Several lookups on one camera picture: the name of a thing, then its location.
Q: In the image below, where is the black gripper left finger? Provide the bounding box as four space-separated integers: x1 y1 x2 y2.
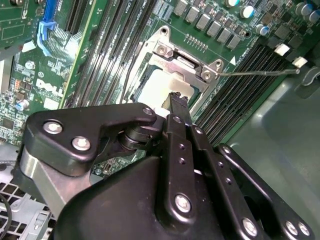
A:
18 92 199 221

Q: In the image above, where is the silver CPU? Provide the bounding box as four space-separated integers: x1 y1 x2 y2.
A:
131 67 197 111

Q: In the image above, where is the metal socket cover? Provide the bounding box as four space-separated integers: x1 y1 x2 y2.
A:
132 52 213 112

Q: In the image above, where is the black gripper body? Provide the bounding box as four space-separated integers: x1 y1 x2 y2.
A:
53 156 245 240

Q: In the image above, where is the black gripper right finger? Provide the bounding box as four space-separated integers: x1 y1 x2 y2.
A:
181 96 316 240

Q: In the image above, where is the metal wire locking lever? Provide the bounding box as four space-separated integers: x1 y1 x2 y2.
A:
120 57 142 105
216 68 301 77

